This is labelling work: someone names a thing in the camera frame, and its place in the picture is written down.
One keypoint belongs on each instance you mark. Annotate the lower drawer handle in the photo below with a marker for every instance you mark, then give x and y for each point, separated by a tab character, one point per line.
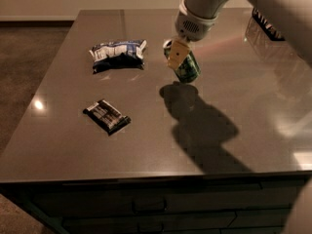
150	228

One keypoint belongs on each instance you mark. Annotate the blue white chip bag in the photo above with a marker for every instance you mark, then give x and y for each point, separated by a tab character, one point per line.
118	54

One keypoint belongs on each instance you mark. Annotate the black wire basket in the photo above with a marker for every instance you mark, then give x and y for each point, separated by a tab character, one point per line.
272	33

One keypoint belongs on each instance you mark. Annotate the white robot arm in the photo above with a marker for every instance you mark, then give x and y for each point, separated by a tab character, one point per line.
293	18

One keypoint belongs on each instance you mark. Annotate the dark drawer handle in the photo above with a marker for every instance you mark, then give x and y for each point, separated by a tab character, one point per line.
149	206

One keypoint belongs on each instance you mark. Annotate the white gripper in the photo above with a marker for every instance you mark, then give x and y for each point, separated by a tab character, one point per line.
194	26

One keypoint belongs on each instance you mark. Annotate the black snack bar wrapper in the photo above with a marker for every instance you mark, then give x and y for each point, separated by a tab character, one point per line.
107	116

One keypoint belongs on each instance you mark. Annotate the green soda can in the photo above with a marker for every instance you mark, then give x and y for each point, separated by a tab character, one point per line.
189	71

